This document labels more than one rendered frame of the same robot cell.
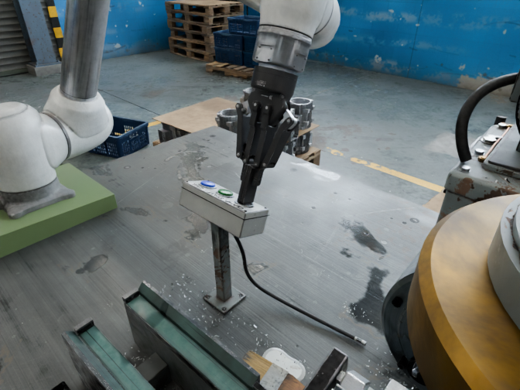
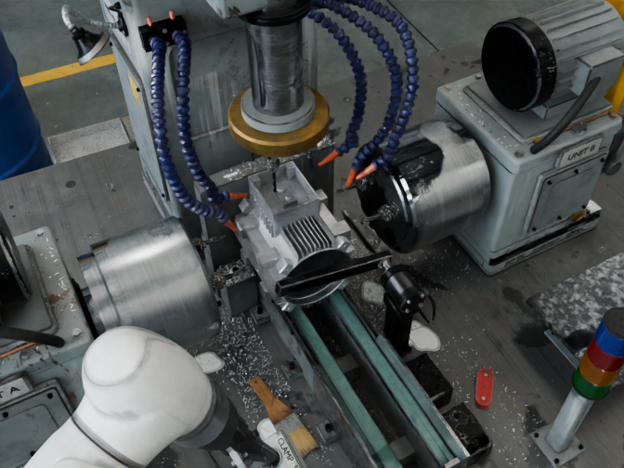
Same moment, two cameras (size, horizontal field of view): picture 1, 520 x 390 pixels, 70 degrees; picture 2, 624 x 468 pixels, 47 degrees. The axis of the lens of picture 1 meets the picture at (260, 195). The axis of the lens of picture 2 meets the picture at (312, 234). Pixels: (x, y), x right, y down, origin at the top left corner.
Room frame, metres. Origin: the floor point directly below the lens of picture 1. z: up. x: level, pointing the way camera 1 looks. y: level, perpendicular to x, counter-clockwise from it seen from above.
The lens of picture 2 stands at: (0.99, 0.27, 2.13)
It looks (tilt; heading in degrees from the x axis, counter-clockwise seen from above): 49 degrees down; 202
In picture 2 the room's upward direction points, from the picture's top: 1 degrees counter-clockwise
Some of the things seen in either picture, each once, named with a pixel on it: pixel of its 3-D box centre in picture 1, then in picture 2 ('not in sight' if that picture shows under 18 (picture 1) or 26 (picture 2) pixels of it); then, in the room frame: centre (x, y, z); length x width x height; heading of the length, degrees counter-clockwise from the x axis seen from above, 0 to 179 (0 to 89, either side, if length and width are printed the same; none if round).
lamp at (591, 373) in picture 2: not in sight; (601, 363); (0.24, 0.48, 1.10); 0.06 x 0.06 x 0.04
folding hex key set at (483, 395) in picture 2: not in sight; (484, 388); (0.18, 0.32, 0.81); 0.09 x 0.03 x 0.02; 8
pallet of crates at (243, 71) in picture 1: (251, 46); not in sight; (6.03, 0.14, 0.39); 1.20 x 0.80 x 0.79; 54
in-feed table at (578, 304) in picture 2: not in sight; (607, 331); (-0.02, 0.54, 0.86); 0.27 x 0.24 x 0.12; 139
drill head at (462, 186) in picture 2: not in sight; (430, 181); (-0.14, 0.10, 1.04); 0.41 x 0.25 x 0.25; 139
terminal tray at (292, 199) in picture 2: not in sight; (283, 200); (0.09, -0.15, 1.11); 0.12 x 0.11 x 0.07; 48
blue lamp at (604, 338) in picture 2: not in sight; (617, 332); (0.24, 0.48, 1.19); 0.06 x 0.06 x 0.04
